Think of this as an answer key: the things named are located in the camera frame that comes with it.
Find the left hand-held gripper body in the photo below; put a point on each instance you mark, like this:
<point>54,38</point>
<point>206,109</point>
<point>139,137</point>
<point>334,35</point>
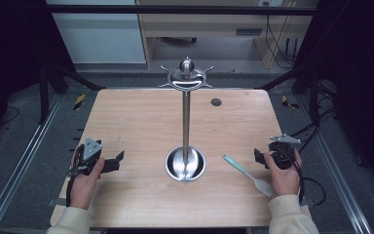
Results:
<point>90,152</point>

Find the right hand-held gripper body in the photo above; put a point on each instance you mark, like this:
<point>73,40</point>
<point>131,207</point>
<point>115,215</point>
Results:
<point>284,152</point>

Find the person's right hand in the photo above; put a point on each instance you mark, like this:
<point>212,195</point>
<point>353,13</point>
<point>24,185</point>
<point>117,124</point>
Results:
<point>284,180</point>

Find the person's left hand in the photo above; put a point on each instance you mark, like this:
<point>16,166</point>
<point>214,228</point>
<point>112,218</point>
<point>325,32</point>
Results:
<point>83,187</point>

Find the yellow black striped tape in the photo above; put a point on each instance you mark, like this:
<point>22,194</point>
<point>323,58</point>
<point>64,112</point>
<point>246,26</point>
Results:
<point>287,102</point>
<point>79,101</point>

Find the stainless steel utensil stand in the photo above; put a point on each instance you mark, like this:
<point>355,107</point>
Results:
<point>186,130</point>

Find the white cabinet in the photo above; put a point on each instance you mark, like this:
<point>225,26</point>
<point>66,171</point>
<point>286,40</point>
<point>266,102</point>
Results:
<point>100,35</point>

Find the black metal crossbar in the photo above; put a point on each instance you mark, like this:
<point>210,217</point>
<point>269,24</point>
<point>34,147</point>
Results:
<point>178,9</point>

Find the aluminium floor rail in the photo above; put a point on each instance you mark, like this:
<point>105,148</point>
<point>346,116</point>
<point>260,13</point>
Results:
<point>337,182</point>
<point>19,162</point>

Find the black metal frame strut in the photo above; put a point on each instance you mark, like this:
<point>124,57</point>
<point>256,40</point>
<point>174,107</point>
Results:
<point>74,78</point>
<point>292,76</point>

